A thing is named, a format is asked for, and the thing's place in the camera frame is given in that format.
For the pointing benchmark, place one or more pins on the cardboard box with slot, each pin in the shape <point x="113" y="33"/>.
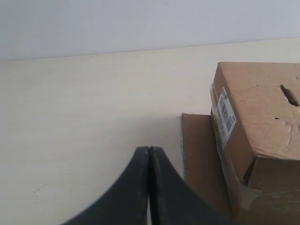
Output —
<point x="255" y="179"/>

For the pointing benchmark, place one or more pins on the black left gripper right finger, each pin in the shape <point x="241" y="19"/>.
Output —
<point x="172" y="201"/>

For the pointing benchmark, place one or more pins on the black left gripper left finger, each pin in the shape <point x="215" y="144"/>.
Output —
<point x="125" y="202"/>

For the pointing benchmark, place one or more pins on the white barcode label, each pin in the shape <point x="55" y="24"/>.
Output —
<point x="226" y="118"/>

